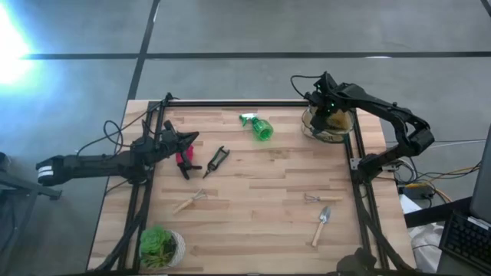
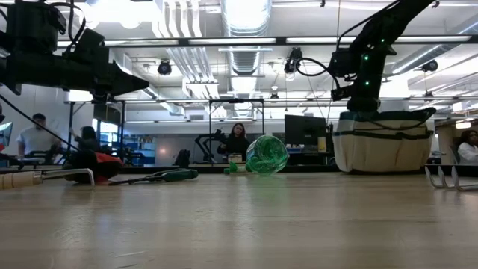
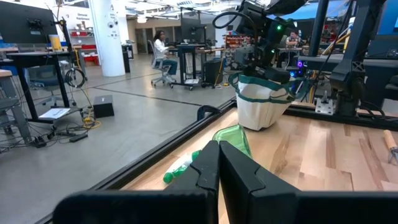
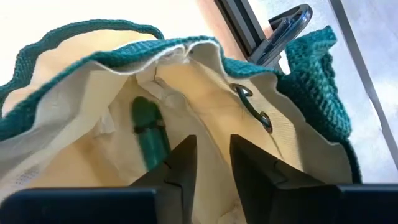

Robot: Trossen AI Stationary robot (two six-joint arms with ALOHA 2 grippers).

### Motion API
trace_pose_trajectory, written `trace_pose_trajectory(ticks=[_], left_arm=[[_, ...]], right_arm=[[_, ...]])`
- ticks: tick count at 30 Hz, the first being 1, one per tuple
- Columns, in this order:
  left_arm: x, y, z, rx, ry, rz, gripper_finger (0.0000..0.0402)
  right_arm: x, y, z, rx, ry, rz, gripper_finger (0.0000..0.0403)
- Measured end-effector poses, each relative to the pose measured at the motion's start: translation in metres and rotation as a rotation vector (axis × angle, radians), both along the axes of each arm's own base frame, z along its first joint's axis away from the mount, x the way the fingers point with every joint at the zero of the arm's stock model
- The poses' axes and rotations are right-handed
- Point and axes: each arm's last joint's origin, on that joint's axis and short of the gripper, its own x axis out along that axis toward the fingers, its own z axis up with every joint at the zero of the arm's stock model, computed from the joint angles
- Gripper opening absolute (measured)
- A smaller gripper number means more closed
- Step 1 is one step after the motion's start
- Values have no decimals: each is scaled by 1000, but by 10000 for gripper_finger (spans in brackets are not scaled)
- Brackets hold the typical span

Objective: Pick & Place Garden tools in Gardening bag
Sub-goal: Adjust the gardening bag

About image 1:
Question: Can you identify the grey monitor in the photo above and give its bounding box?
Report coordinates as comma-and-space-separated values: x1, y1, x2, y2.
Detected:
469, 122, 491, 224

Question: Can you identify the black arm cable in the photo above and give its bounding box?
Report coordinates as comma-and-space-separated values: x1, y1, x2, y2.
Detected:
290, 74, 323, 99
75, 94, 172, 156

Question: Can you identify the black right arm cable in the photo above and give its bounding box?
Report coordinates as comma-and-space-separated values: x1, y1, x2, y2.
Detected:
290, 74, 323, 99

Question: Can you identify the white plastic bag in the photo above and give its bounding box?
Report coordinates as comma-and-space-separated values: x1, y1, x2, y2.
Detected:
407, 224, 445, 274

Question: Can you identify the wooden-handled metal trowel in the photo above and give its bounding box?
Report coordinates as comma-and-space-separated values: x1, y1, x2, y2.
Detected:
311, 205, 332, 248

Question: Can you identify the wooden-handled hand rake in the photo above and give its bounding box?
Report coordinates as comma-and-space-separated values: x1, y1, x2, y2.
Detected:
171, 188, 208, 215

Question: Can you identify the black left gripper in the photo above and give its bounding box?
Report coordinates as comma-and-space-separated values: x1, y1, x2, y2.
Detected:
152, 120, 200, 157

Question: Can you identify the wooden-handled claw cultivator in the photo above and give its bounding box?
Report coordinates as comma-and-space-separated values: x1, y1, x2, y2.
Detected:
304, 192, 344, 204

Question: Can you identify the black power box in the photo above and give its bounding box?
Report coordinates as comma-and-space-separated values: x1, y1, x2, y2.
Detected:
401, 183, 430, 201

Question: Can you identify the beige green-trimmed gardening bag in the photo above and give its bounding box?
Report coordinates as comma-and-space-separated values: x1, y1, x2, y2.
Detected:
300, 103, 357, 145

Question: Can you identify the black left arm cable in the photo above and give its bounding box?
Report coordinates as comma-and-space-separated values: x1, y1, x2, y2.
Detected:
75, 94, 172, 156

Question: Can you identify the black computer keyboard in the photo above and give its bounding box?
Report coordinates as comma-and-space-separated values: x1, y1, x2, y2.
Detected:
438, 209, 491, 274

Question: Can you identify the green spray bottle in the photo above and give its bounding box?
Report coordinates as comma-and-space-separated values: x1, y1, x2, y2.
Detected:
239, 113, 275, 142

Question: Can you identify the yellow cable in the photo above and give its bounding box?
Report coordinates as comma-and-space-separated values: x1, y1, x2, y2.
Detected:
404, 165, 481, 203

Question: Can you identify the black floor stand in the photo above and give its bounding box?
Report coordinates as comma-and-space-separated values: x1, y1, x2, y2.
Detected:
0, 152, 63, 276

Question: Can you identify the white paper sheet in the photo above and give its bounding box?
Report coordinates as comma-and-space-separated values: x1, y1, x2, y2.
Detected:
398, 193, 423, 215

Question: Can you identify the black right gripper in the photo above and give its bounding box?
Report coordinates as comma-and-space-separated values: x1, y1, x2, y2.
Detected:
305, 71, 346, 120

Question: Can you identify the potted green succulent plant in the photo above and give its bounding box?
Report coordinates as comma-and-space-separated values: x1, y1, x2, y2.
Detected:
138, 225, 186, 269

